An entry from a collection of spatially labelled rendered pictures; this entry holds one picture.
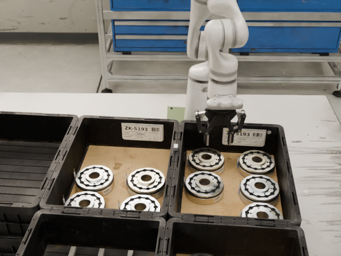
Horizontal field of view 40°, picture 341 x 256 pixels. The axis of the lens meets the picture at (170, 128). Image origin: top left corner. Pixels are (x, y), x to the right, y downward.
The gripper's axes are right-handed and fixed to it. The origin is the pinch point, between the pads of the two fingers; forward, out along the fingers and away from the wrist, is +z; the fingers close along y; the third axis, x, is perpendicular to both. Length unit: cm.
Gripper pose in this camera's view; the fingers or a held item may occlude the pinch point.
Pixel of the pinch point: (218, 139)
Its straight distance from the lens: 130.8
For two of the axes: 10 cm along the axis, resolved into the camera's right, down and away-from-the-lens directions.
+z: 0.0, 8.3, 5.6
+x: 0.3, 5.6, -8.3
